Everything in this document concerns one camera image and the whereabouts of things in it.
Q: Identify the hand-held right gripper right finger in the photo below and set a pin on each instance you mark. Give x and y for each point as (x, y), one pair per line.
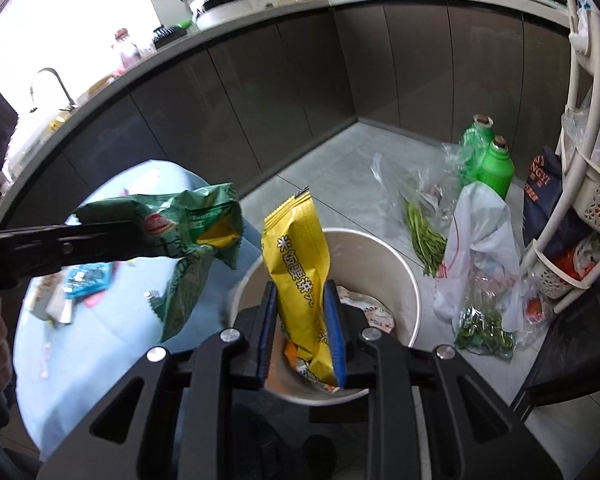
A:
(336, 335)

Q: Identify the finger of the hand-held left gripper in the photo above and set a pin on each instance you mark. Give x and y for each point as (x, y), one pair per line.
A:
(70, 247)

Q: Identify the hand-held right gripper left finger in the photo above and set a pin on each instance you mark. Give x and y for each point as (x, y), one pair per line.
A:
(267, 330)

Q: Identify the white round bin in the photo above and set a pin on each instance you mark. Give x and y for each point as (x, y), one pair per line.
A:
(380, 270)

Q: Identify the yellow snack bag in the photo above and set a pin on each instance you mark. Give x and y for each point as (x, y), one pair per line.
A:
(295, 255)

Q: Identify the green snack bag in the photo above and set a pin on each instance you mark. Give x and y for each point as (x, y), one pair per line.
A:
(190, 220)

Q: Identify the blue foil blister pack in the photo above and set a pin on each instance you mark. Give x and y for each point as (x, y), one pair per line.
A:
(87, 280)

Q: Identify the yellow sink item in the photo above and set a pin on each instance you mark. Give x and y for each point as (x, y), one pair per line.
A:
(57, 122)

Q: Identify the round table blue tablecloth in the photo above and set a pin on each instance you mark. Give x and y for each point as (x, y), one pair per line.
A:
(105, 340)

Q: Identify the steel kitchen faucet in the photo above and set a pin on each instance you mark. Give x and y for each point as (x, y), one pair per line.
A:
(62, 85)

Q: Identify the clear bag of green vegetables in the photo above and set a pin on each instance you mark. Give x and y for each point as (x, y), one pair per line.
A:
(420, 230)

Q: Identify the clear bag of leafy greens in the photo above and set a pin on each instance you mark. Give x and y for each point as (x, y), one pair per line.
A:
(482, 335)

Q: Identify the glass jar with red lid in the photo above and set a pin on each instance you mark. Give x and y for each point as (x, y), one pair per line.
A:
(125, 50)

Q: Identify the white plastic bag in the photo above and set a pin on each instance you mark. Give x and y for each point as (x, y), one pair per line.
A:
(480, 240)

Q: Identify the black clay pot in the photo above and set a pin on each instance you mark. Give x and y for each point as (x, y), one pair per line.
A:
(170, 37)

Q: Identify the green bottle in plastic wrap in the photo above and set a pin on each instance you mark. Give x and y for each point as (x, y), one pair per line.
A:
(475, 145)

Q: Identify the dark blue printed bag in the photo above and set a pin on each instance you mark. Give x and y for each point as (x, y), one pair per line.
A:
(542, 195)

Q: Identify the white rice cooker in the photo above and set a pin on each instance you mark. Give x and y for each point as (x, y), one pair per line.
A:
(220, 7)

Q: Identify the dark kitchen base cabinets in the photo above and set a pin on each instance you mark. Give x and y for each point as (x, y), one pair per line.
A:
(405, 60)

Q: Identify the white storage rack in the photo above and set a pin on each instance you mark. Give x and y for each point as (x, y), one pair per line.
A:
(577, 125)

